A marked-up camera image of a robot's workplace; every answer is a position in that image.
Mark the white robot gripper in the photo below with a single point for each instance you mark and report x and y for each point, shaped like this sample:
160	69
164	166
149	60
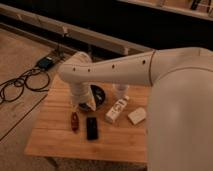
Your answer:
86	102

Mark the dark ceramic bowl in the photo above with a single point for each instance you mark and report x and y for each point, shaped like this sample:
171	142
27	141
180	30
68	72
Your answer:
99	95

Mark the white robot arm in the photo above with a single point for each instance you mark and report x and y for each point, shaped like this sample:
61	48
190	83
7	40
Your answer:
179	120

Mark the red oval object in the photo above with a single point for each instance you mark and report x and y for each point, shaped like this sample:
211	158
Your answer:
74	121

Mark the black rectangular remote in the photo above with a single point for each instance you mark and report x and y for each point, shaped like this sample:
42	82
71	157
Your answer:
92	128

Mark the white rectangular box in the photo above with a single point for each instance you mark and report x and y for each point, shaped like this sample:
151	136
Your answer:
116	109

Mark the clear plastic cup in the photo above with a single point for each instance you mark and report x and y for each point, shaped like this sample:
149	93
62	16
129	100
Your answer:
120	90

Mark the black power adapter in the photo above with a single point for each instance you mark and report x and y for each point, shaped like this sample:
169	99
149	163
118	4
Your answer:
45	63

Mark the long wooden rail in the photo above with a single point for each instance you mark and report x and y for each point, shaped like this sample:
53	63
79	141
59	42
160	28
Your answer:
75	32

